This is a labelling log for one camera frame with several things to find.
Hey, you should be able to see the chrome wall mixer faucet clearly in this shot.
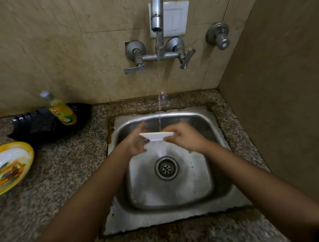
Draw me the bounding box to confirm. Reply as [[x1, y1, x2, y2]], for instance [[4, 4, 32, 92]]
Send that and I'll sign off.
[[124, 0, 196, 75]]

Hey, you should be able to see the person's left forearm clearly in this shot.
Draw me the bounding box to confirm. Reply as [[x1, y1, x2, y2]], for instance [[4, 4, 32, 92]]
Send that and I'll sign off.
[[35, 141, 132, 242]]

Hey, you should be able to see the small white plate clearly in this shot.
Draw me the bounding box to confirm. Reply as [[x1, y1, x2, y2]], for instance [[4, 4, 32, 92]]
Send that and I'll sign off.
[[139, 132, 174, 142]]

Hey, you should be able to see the white wall switch plate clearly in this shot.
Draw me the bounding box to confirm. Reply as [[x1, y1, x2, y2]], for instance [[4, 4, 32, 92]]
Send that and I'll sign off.
[[149, 0, 189, 38]]

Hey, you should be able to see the person's left hand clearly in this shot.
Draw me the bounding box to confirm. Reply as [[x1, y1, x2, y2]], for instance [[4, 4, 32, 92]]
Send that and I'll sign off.
[[125, 121, 151, 157]]

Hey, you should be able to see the yellow rimmed printed plate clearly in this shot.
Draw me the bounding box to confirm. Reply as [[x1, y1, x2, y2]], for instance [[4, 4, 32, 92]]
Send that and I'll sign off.
[[0, 142, 34, 196]]

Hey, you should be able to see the yellow dish soap bottle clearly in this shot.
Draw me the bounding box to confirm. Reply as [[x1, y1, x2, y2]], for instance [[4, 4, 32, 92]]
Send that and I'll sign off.
[[40, 90, 77, 126]]

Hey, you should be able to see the black plastic bag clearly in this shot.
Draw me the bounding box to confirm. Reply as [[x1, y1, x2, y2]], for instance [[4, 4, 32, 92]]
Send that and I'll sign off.
[[7, 103, 92, 147]]

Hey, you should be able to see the person's right forearm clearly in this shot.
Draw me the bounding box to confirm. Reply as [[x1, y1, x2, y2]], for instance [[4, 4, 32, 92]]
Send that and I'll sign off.
[[203, 141, 319, 242]]

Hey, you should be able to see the chrome wall valve knob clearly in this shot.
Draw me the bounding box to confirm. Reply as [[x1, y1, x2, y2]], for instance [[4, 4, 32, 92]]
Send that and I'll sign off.
[[206, 22, 230, 50]]

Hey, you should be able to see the person's right hand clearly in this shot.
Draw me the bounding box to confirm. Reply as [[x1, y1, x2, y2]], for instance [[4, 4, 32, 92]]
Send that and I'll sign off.
[[161, 122, 209, 154]]

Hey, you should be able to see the round metal sink drain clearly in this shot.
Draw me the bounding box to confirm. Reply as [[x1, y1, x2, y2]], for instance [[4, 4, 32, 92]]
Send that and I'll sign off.
[[155, 156, 179, 181]]

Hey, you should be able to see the stainless steel sink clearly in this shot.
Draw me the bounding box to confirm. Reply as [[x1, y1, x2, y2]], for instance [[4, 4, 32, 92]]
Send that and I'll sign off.
[[102, 106, 253, 237]]

